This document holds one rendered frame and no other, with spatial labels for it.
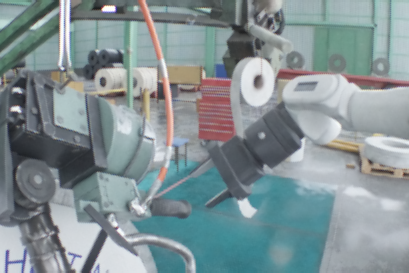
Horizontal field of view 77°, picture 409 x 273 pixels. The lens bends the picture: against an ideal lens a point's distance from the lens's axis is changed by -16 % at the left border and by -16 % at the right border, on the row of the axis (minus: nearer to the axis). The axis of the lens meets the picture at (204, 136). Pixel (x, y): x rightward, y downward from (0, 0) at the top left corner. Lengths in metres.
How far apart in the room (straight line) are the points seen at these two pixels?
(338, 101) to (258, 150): 0.16
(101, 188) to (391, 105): 0.41
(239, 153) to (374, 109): 0.25
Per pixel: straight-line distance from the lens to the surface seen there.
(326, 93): 0.47
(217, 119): 5.36
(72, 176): 0.47
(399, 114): 0.43
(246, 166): 0.53
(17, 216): 0.42
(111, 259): 0.79
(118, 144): 0.46
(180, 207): 0.61
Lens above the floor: 1.51
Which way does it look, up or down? 14 degrees down
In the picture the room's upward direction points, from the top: 1 degrees clockwise
